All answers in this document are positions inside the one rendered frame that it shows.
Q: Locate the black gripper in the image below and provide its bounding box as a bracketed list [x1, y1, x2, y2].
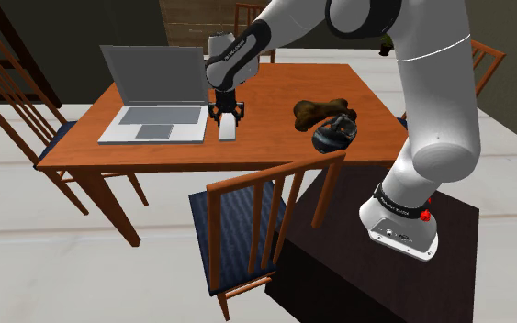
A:
[208, 88, 246, 128]

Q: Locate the white remote control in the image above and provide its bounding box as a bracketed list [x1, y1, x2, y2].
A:
[218, 112, 238, 142]

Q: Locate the brown wooden table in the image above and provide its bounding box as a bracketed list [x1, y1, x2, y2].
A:
[36, 62, 410, 249]

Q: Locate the grey open laptop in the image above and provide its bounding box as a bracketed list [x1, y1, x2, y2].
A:
[96, 44, 211, 146]

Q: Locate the brown bone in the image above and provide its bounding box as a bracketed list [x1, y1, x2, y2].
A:
[293, 98, 358, 133]

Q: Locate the wooden chair with blue seat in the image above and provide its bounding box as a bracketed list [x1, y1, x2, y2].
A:
[188, 150, 348, 323]
[0, 28, 150, 217]
[395, 39, 507, 132]
[232, 2, 277, 64]

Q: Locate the dark round pot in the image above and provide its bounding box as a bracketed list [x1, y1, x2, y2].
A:
[310, 114, 359, 155]

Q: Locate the small potted plant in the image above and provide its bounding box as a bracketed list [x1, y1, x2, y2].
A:
[377, 33, 396, 58]

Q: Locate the dark wooden shelf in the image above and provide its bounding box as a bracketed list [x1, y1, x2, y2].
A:
[0, 0, 63, 110]

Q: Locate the dark robot stand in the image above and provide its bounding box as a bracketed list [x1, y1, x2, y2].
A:
[264, 164, 481, 323]

